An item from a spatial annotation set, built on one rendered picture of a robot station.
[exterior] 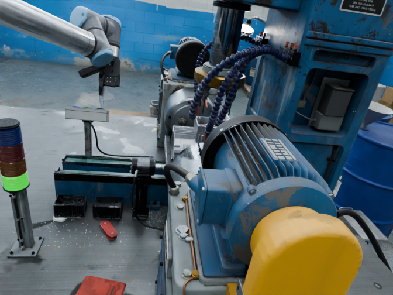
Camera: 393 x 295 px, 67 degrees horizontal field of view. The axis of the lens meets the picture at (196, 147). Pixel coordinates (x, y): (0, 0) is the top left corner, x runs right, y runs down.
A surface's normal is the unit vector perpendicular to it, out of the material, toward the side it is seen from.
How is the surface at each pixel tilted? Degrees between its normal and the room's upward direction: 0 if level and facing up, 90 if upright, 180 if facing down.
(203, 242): 0
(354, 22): 90
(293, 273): 90
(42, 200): 0
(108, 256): 0
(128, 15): 90
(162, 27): 90
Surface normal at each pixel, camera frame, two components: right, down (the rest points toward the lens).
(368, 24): 0.11, 0.46
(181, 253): 0.14, -0.89
